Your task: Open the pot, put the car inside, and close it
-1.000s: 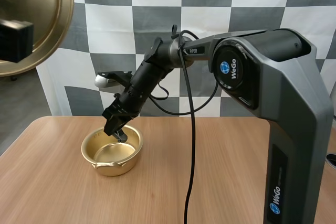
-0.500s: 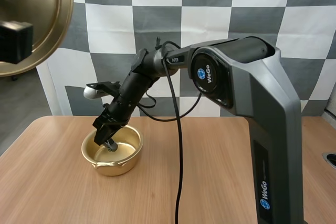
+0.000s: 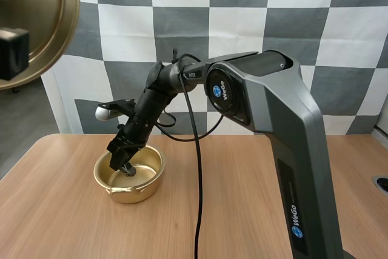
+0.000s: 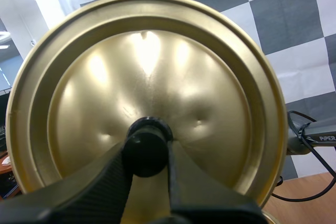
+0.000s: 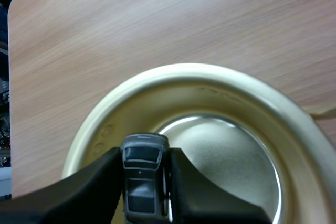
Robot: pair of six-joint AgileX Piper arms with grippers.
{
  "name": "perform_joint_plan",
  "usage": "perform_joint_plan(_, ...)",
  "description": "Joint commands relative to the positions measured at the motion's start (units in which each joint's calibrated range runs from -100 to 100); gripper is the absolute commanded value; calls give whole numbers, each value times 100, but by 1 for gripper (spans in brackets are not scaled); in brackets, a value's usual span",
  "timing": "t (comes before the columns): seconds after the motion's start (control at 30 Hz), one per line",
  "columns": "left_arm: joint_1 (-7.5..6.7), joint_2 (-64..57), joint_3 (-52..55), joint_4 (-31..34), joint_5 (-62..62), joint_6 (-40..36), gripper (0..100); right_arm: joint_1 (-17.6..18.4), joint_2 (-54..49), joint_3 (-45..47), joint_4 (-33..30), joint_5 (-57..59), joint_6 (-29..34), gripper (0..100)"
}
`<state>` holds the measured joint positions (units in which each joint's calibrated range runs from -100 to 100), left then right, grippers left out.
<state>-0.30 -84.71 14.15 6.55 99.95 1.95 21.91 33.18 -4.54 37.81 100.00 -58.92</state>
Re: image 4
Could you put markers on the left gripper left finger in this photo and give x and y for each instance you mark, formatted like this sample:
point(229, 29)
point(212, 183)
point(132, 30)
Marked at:
point(86, 195)

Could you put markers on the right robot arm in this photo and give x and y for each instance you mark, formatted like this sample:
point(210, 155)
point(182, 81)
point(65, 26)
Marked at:
point(315, 136)

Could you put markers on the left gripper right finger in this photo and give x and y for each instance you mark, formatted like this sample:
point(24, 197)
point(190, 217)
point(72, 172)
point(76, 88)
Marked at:
point(210, 197)

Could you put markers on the gold pot lid black knob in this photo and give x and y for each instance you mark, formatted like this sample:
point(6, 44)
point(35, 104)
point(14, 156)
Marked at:
point(162, 82)

